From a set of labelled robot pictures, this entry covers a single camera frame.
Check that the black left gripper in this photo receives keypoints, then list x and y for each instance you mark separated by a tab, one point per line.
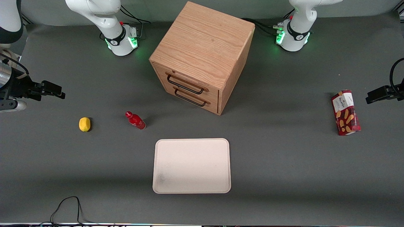
382	93

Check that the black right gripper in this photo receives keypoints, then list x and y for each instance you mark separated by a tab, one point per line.
19	87

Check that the red coke bottle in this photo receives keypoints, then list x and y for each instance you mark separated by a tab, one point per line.
137	121

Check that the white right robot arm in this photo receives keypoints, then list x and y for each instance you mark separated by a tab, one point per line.
107	19

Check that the beige plastic tray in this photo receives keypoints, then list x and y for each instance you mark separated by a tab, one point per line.
192	165

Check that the red cookie box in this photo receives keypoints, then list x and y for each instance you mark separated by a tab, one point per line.
346	113

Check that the yellow lemon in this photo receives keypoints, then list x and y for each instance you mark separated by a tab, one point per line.
84	124

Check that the grey table mat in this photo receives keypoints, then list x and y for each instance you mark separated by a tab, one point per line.
284	173

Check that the wooden two-drawer cabinet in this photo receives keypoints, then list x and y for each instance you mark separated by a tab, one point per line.
202	44

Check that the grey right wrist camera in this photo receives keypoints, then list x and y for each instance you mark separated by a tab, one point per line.
12	106

